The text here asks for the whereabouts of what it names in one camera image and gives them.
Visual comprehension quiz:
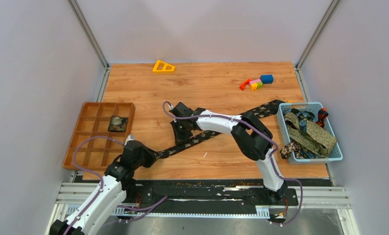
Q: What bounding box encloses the black tie with gold pattern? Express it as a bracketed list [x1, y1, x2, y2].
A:
[161, 99, 285, 159]

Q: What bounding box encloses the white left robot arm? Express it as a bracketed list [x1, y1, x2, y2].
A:
[49, 140, 160, 235]

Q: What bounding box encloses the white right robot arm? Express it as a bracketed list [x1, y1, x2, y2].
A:
[163, 101, 287, 205]

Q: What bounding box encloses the rolled dark patterned tie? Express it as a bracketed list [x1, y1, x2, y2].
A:
[108, 116, 128, 132]

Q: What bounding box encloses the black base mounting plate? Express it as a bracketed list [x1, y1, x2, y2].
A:
[122, 179, 331, 215]

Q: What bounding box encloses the orange wooden compartment tray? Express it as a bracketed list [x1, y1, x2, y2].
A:
[62, 102, 136, 171]

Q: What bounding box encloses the yellow triangular plastic piece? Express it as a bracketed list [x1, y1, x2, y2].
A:
[152, 60, 176, 73]

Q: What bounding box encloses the colourful toy block assembly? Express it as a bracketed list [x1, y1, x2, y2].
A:
[239, 74, 274, 91]

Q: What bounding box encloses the brown patterned tie end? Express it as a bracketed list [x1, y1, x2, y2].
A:
[280, 140, 301, 159]

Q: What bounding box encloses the blue and red tie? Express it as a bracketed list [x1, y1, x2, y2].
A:
[291, 108, 329, 129]

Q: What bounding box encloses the olive green patterned tie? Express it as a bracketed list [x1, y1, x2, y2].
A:
[284, 112, 337, 158]

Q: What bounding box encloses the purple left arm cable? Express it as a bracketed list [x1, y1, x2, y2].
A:
[61, 136, 168, 235]

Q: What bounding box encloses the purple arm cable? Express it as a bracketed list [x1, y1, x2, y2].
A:
[162, 101, 303, 227]
[61, 136, 168, 235]

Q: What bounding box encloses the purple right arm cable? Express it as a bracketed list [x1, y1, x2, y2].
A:
[162, 101, 303, 227]

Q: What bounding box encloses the aluminium frame rail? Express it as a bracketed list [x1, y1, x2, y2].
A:
[53, 182, 352, 219]

